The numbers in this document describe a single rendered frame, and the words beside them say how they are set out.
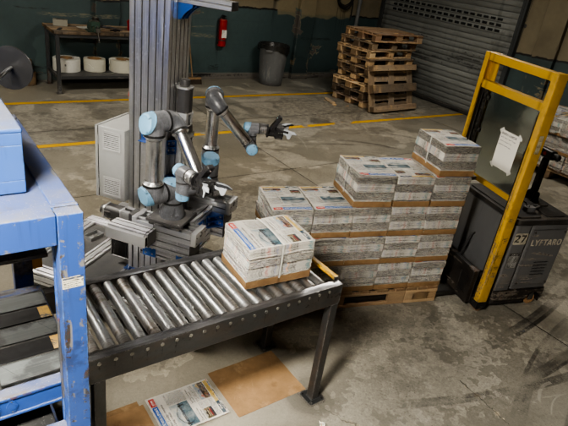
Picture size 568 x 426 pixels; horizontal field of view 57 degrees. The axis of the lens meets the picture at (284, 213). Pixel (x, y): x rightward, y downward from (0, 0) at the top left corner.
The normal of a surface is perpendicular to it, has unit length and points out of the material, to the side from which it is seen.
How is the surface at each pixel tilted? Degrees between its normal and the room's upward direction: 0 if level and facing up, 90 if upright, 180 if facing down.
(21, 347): 0
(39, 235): 90
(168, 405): 1
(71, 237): 90
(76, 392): 90
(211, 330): 90
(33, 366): 0
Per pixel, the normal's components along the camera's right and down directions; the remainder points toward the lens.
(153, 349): 0.57, 0.43
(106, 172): -0.31, 0.38
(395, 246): 0.29, 0.45
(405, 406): 0.13, -0.89
